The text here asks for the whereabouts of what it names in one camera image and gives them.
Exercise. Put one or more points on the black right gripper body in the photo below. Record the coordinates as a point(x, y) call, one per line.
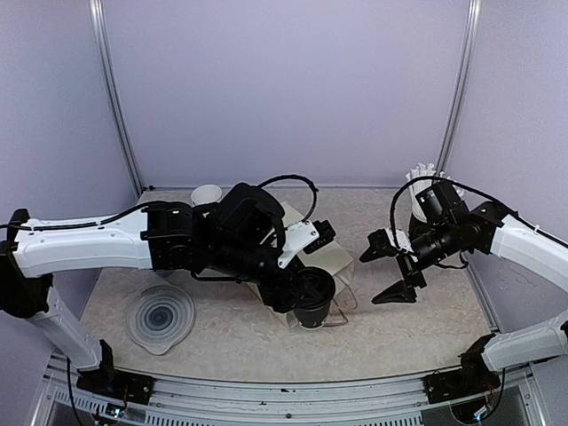
point(446, 239)

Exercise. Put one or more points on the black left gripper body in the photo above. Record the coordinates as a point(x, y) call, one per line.
point(236, 260)

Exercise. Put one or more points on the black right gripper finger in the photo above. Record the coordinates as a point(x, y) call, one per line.
point(395, 293)
point(380, 244)

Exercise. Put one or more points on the cream paper bag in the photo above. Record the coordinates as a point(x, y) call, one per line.
point(333, 258)

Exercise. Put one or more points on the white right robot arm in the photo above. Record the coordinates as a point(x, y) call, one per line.
point(518, 298)

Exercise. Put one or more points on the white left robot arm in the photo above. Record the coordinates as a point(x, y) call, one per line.
point(35, 252)

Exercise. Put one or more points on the stack of paper cups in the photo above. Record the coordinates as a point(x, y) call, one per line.
point(205, 194)

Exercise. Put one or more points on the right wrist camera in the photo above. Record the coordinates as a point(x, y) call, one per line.
point(401, 241)

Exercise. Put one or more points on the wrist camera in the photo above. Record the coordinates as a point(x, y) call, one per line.
point(401, 241)
point(305, 236)

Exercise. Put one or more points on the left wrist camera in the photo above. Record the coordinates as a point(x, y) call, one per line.
point(305, 236)

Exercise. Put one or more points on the aluminium front rail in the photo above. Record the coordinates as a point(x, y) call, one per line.
point(397, 400)

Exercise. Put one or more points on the right aluminium post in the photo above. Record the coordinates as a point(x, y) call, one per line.
point(461, 83)

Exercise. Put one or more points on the aluminium post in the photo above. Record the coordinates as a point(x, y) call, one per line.
point(98, 22)
point(461, 83)

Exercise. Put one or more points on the left aluminium post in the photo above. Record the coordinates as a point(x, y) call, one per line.
point(98, 22)

